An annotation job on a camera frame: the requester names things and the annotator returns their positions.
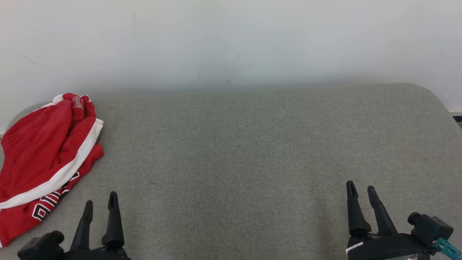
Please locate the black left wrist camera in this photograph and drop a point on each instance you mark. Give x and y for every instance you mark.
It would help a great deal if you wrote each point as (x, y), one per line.
(39, 247)

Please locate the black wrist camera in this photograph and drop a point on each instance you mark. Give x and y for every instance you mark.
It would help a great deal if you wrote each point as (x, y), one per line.
(39, 247)
(431, 229)

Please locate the black and white baseboard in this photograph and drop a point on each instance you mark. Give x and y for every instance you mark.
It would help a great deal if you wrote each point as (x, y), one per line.
(457, 118)

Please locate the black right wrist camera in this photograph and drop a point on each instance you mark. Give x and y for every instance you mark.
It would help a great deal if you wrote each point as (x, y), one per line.
(431, 229)

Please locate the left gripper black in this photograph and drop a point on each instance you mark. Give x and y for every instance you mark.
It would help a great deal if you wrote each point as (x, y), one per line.
(97, 254)

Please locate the grey fabric sofa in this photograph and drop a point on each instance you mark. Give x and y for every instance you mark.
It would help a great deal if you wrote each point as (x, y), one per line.
(231, 144)

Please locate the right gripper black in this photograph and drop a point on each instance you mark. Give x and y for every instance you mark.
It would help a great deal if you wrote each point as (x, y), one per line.
(386, 247)

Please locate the red and white jersey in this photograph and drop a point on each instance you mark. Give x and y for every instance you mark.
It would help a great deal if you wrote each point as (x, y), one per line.
(36, 144)
(18, 220)

